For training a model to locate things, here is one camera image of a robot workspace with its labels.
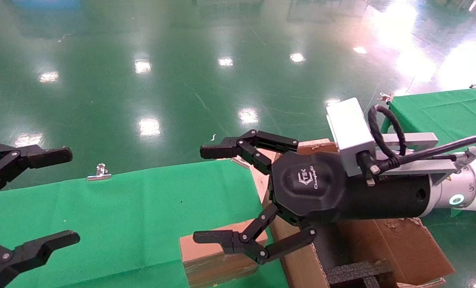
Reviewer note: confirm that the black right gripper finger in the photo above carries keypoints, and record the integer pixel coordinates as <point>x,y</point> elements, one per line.
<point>222,150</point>
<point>222,238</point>

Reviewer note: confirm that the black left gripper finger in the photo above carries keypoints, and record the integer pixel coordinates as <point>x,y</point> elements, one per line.
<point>42,156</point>
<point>34,250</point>

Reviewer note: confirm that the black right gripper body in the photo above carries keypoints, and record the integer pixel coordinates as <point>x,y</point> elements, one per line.
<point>313,200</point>

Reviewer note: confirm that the small cardboard box with hole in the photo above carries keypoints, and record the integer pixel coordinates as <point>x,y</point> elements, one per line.
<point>210,264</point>

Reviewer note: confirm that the large open brown carton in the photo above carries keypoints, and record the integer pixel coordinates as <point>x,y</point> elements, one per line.
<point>401,248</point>

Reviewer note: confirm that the black foam insert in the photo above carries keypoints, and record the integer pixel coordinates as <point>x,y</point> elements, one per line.
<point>353,272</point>

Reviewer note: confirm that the large green tablecloth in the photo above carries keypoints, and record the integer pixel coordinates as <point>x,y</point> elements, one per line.
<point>122,216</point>

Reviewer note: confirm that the green cloth with clips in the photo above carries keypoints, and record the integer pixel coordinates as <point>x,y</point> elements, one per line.
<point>441,112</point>

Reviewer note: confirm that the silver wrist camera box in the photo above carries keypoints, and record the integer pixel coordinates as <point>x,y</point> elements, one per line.
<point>349,128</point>

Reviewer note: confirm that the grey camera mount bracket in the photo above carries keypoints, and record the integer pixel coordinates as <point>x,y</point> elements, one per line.
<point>417,140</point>

